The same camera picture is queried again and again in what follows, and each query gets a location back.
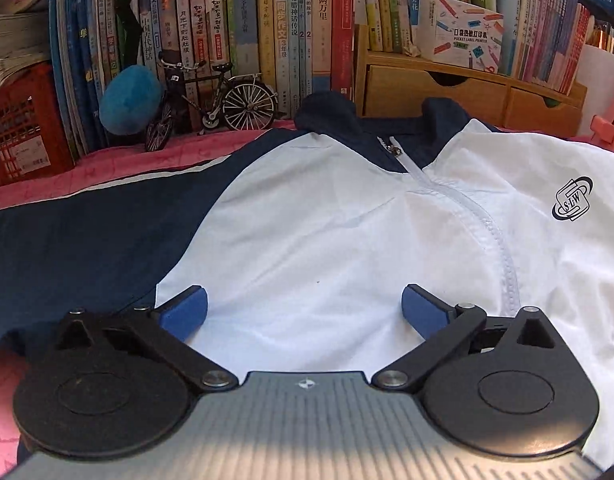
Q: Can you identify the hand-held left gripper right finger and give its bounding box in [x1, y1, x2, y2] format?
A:
[371, 283, 558, 393]

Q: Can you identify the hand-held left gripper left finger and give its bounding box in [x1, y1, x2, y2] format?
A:
[54, 285, 240, 393]

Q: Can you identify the navy and white jacket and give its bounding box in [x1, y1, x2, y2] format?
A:
[0, 92, 614, 466]

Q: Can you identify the miniature bicycle model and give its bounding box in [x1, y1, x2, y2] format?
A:
[144, 51, 279, 153]

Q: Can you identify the blue plush ball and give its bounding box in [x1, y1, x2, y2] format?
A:
[99, 65, 163, 136]

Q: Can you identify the wooden drawer organizer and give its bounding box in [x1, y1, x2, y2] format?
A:
[354, 25, 588, 138]

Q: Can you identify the red plastic crate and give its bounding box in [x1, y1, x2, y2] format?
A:
[0, 62, 78, 191]

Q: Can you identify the pink plastic object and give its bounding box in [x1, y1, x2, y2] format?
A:
[590, 114, 614, 161]

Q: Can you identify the white printed cardboard box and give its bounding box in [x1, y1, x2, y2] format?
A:
[417, 0, 505, 78]

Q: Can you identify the row of colourful books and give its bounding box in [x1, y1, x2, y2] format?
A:
[49, 0, 595, 156]

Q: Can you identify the stack of papers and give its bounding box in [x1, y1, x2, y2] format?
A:
[0, 0, 52, 91]

